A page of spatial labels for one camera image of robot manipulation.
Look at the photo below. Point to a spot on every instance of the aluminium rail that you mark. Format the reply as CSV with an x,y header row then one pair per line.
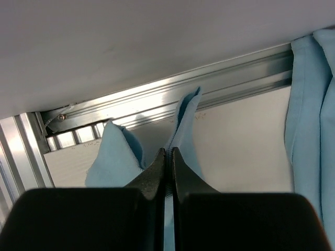
x,y
221,82
34,156

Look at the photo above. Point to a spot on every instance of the aluminium front rail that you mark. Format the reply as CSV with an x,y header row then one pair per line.
x,y
34,156

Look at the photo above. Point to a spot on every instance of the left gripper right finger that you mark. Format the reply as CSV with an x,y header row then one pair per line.
x,y
206,219

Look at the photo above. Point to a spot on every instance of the light blue trousers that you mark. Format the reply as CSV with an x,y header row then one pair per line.
x,y
309,132

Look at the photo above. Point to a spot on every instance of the left side aluminium rail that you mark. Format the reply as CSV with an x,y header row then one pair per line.
x,y
221,82

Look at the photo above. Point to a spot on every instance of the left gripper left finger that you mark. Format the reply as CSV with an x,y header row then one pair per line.
x,y
127,218

